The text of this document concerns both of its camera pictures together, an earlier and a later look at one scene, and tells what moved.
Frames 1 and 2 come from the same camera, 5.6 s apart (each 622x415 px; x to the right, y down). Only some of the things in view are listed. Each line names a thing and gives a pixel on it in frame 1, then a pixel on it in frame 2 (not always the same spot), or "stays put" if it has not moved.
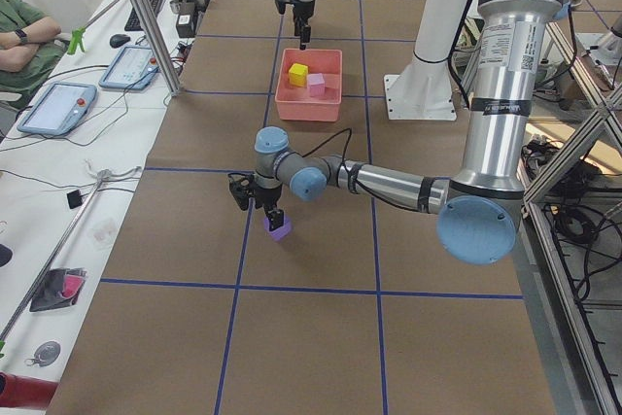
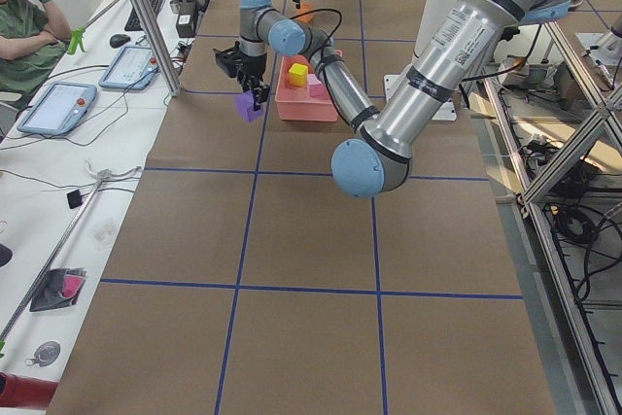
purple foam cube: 281,233 → 244,106
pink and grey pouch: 60,289 stays put
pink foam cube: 317,85 stays put
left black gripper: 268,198 → 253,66
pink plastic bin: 295,102 stays put
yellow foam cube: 298,75 stays put
